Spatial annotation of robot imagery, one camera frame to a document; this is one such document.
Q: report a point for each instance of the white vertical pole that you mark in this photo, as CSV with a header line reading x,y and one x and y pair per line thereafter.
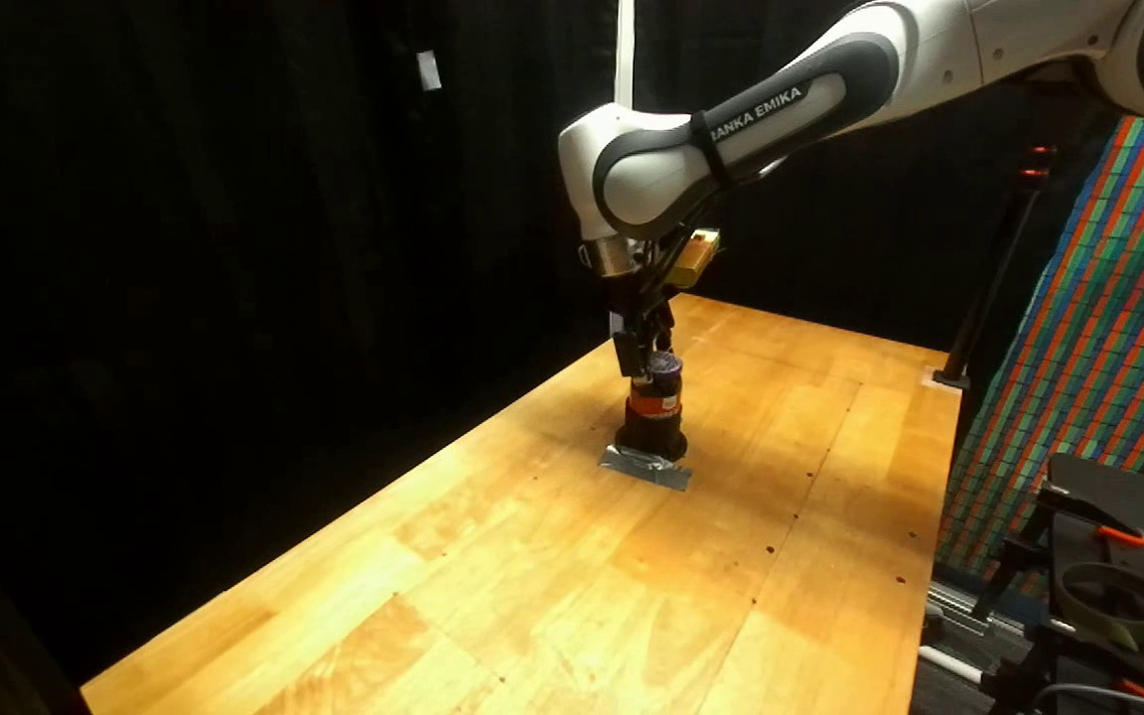
x,y
623,52

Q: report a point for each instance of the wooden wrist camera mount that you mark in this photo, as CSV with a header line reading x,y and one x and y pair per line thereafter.
x,y
692,259

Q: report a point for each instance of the black tripod pole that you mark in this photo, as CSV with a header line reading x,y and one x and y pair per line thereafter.
x,y
1030,179

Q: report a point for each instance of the black equipment cart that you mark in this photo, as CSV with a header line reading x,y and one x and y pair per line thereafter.
x,y
1059,625

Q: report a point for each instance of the black bottle with red label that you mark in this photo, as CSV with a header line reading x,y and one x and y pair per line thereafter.
x,y
654,412

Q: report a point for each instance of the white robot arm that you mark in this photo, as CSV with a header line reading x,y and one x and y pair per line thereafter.
x,y
635,177

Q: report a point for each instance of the black tape roll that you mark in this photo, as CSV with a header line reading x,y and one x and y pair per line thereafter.
x,y
1104,601

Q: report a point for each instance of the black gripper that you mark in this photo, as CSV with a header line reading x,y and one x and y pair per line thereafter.
x,y
635,319

